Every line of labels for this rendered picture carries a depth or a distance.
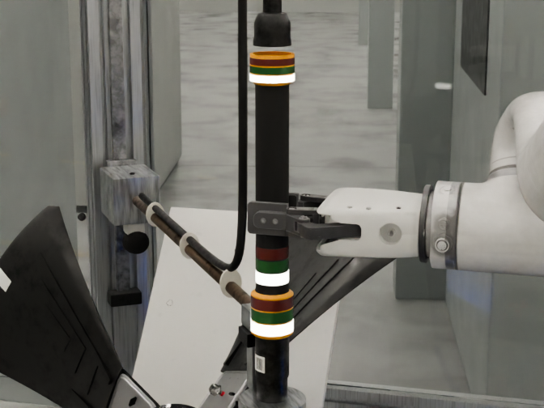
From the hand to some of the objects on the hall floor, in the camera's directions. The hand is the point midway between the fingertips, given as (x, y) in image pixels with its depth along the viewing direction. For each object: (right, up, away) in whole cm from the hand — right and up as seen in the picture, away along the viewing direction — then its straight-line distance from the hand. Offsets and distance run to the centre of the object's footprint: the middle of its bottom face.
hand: (273, 212), depth 117 cm
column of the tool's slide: (-25, -128, +100) cm, 164 cm away
